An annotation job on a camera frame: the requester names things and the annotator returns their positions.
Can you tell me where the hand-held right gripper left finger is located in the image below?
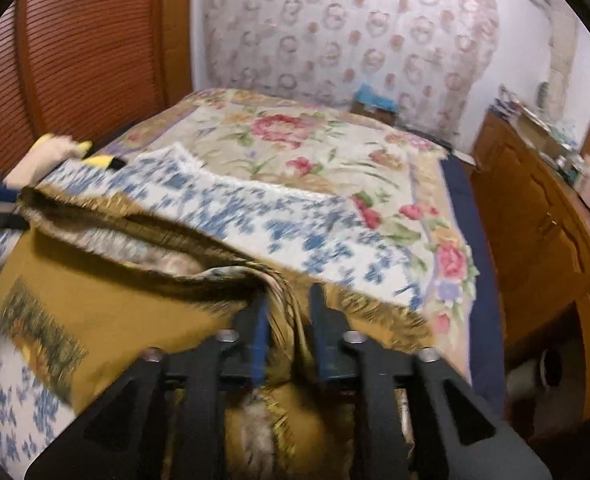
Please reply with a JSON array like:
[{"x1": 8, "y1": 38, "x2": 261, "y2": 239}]
[{"x1": 25, "y1": 290, "x2": 272, "y2": 480}]

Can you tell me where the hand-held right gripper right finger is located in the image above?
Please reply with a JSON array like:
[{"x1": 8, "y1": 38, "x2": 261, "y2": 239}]
[{"x1": 309, "y1": 284, "x2": 551, "y2": 480}]

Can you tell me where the golden brown patterned shirt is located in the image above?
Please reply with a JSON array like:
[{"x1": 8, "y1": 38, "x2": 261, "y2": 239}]
[{"x1": 0, "y1": 185, "x2": 436, "y2": 480}]

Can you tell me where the cream yellow pillow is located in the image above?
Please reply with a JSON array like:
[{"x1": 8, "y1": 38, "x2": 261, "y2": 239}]
[{"x1": 5, "y1": 135, "x2": 79, "y2": 187}]

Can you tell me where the blue floral white sheet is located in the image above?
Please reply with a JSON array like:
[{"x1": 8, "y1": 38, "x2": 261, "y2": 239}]
[{"x1": 0, "y1": 142, "x2": 431, "y2": 466}]

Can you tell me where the wooden louvered wardrobe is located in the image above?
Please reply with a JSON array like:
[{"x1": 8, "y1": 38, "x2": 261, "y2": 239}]
[{"x1": 0, "y1": 0, "x2": 193, "y2": 186}]

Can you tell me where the navy blue bed sheet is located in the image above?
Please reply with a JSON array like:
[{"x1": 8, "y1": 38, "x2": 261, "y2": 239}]
[{"x1": 437, "y1": 152, "x2": 508, "y2": 416}]

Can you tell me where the pink floral bedspread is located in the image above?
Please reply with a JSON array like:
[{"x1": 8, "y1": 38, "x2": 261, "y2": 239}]
[{"x1": 115, "y1": 87, "x2": 481, "y2": 386}]

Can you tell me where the grey trash bin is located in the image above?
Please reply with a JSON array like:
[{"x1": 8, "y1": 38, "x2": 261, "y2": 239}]
[{"x1": 506, "y1": 347, "x2": 565, "y2": 399}]

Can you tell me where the wooden sideboard cabinet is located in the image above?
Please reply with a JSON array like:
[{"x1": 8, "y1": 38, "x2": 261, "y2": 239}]
[{"x1": 470, "y1": 110, "x2": 590, "y2": 421}]

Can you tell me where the blue cloth on box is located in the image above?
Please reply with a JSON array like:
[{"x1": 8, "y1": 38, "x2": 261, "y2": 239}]
[{"x1": 351, "y1": 84, "x2": 400, "y2": 126}]

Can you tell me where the circle print sheer curtain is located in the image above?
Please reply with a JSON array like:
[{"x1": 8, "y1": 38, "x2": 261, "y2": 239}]
[{"x1": 192, "y1": 0, "x2": 501, "y2": 146}]

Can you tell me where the beige patterned side curtain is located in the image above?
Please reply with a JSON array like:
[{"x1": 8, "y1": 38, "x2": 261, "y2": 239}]
[{"x1": 545, "y1": 0, "x2": 581, "y2": 126}]

